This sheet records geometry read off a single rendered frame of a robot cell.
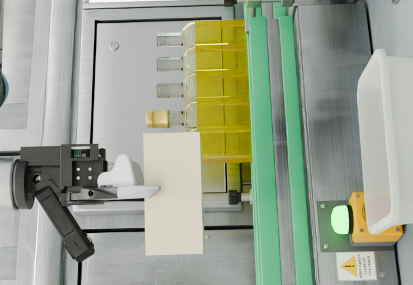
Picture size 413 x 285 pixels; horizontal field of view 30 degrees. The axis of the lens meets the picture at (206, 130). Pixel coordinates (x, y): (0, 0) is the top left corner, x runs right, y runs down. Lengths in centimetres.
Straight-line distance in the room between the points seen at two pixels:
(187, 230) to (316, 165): 34
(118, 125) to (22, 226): 28
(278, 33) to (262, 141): 21
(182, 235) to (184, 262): 54
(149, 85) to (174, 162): 64
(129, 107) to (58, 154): 57
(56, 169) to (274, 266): 38
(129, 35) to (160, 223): 77
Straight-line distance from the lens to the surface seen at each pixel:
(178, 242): 102
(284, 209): 127
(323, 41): 138
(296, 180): 129
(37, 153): 109
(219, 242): 156
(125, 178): 102
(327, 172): 128
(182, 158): 102
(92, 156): 106
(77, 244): 108
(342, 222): 120
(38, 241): 157
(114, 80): 166
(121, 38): 171
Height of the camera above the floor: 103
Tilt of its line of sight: 1 degrees up
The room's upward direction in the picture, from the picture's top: 92 degrees counter-clockwise
